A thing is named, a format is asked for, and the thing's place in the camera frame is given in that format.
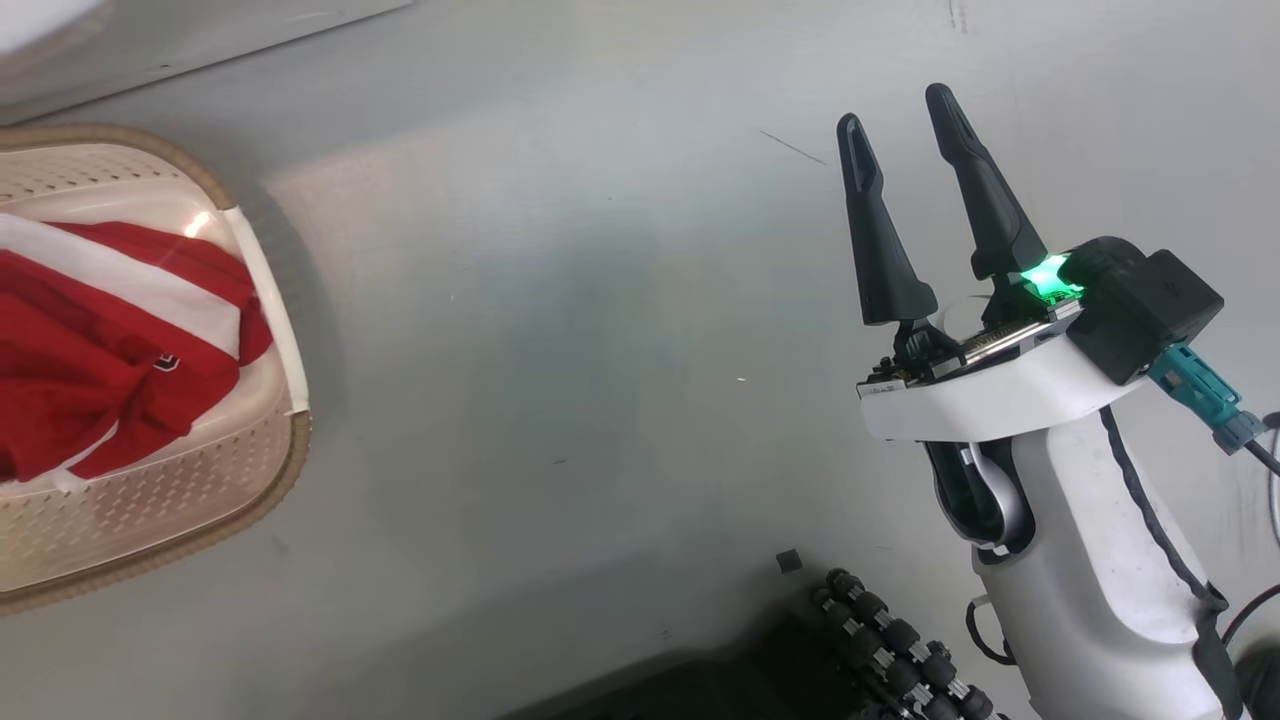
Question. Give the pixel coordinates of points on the red and white jersey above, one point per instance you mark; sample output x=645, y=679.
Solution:
x=90, y=360

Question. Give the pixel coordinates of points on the white front-load washing machine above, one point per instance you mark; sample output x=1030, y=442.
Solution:
x=150, y=50

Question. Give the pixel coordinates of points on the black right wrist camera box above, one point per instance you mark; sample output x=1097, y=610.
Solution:
x=1140, y=310

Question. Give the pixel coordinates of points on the cream perforated basket brown rim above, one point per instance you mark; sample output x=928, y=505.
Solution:
x=150, y=510

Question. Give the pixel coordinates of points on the black roller robot wheel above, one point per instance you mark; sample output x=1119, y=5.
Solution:
x=890, y=640

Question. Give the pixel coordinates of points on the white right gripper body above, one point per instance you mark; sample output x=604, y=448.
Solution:
x=1000, y=400

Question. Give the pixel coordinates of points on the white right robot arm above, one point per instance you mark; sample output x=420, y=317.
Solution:
x=1080, y=600

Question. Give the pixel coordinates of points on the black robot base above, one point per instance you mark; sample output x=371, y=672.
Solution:
x=700, y=690

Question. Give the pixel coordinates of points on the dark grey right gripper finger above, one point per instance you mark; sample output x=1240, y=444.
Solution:
x=995, y=220
x=885, y=270

